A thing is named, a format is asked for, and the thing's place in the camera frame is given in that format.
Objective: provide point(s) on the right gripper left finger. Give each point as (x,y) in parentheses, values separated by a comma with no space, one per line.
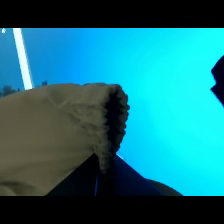
(81,181)

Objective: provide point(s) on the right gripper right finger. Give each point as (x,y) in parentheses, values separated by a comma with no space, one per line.
(126,181)

